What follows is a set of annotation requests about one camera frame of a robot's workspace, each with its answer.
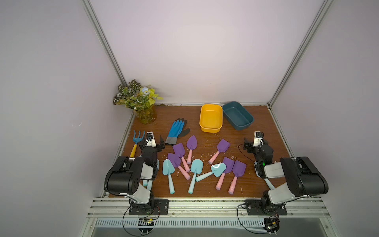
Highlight purple square shovel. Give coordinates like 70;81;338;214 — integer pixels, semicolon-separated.
216;157;235;191
173;143;190;172
228;161;247;195
208;139;231;164

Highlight teal plastic storage box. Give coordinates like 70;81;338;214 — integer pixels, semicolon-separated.
222;101;255;130

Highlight purple pointed shovel top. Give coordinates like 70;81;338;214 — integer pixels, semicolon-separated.
187;135;197;165

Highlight purple pointed shovel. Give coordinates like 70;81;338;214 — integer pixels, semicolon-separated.
187;135;197;165
167;153;190;180

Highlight yellow plastic storage box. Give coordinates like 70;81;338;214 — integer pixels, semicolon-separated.
199;104;223;133

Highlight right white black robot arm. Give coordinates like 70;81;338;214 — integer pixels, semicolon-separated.
243;138;329;211

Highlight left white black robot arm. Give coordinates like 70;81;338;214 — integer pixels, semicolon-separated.
104;132;165;212

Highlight purple pointed shovel lower left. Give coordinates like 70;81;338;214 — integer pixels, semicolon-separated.
167;153;190;180

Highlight blue grey gardening glove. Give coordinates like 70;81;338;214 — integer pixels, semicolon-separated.
165;118;190;146

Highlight teal shovel lying sideways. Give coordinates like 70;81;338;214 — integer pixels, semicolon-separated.
195;163;227;182

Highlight artificial plant in glass vase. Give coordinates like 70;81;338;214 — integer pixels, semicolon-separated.
113;79;163;124

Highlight left small circuit board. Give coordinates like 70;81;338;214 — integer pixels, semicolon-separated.
137;218;156;235

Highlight small circuit board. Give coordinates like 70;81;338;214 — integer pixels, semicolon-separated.
137;218;156;235
263;216;281;235

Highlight right small circuit board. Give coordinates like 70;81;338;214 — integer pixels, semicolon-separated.
263;216;281;235

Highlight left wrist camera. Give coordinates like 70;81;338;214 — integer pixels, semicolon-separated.
146;131;157;147

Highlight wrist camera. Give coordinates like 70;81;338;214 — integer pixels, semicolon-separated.
146;131;157;147
253;131;264;147

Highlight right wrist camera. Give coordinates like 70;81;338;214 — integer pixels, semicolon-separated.
253;131;264;147

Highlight blue rake yellow handle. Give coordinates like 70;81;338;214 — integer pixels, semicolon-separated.
129;130;145;158

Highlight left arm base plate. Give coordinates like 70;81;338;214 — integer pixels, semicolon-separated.
128;199;169;216

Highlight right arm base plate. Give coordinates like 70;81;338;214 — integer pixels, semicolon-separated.
245;199;288;216

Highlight aluminium front rail frame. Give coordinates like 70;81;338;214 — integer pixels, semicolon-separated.
79;197;340;237

